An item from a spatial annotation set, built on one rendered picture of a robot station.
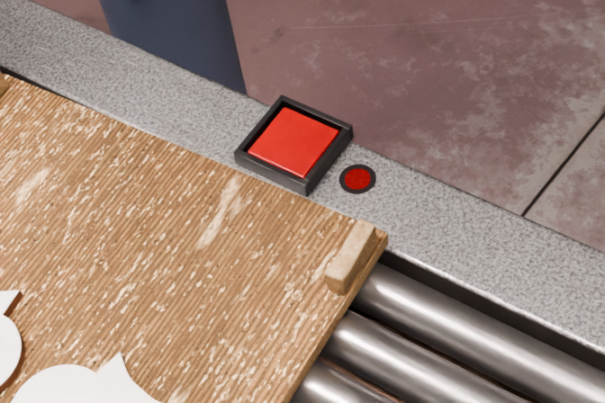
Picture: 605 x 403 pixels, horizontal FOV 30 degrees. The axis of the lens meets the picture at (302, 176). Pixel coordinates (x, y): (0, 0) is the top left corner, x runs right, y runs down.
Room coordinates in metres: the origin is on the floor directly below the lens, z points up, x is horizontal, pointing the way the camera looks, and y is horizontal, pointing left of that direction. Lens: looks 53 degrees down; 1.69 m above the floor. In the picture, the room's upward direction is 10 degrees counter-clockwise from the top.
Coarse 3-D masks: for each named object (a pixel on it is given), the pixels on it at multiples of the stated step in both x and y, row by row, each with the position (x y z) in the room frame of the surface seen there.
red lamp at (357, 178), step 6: (360, 168) 0.59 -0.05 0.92; (348, 174) 0.59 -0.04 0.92; (354, 174) 0.59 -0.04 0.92; (360, 174) 0.58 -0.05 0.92; (366, 174) 0.58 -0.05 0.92; (348, 180) 0.58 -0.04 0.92; (354, 180) 0.58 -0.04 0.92; (360, 180) 0.58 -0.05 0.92; (366, 180) 0.58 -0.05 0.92; (348, 186) 0.57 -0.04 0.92; (354, 186) 0.57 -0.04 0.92; (360, 186) 0.57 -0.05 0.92
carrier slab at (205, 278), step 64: (0, 128) 0.69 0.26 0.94; (64, 128) 0.68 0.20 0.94; (128, 128) 0.67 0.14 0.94; (0, 192) 0.62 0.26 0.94; (64, 192) 0.61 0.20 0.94; (128, 192) 0.59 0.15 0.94; (192, 192) 0.58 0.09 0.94; (256, 192) 0.57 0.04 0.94; (0, 256) 0.55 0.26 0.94; (64, 256) 0.54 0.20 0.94; (128, 256) 0.53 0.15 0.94; (192, 256) 0.52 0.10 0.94; (256, 256) 0.51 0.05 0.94; (320, 256) 0.49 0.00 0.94; (64, 320) 0.48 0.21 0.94; (128, 320) 0.47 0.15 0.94; (192, 320) 0.46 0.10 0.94; (256, 320) 0.45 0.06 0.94; (320, 320) 0.44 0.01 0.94; (192, 384) 0.40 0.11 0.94; (256, 384) 0.39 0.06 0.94
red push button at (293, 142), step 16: (288, 112) 0.66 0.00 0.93; (272, 128) 0.64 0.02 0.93; (288, 128) 0.64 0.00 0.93; (304, 128) 0.63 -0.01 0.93; (320, 128) 0.63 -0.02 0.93; (256, 144) 0.63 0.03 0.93; (272, 144) 0.62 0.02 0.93; (288, 144) 0.62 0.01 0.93; (304, 144) 0.62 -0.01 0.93; (320, 144) 0.61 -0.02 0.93; (272, 160) 0.61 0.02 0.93; (288, 160) 0.60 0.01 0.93; (304, 160) 0.60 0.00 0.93; (304, 176) 0.58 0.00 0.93
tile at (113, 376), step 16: (48, 368) 0.43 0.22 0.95; (64, 368) 0.43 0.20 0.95; (80, 368) 0.43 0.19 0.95; (112, 368) 0.42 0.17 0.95; (32, 384) 0.42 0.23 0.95; (48, 384) 0.42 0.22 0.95; (64, 384) 0.42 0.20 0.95; (80, 384) 0.41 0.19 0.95; (96, 384) 0.41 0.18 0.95; (112, 384) 0.41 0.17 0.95; (128, 384) 0.41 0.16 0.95; (16, 400) 0.41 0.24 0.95; (32, 400) 0.41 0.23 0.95; (48, 400) 0.41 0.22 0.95; (64, 400) 0.40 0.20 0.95; (80, 400) 0.40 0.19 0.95; (96, 400) 0.40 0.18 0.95; (112, 400) 0.40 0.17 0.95; (128, 400) 0.39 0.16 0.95; (144, 400) 0.39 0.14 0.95
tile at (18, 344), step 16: (0, 304) 0.50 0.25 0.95; (16, 304) 0.50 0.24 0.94; (0, 320) 0.48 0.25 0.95; (0, 336) 0.47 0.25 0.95; (16, 336) 0.47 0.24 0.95; (0, 352) 0.45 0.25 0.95; (16, 352) 0.45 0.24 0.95; (0, 368) 0.44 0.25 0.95; (16, 368) 0.44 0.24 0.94; (0, 384) 0.43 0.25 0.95
